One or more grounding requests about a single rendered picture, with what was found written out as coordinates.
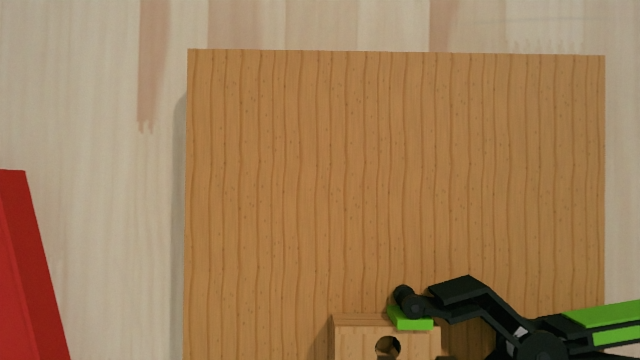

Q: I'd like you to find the red open tray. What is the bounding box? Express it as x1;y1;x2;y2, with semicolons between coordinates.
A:
0;169;71;360

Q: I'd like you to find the small light wooden block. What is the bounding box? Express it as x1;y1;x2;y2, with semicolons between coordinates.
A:
332;313;441;360

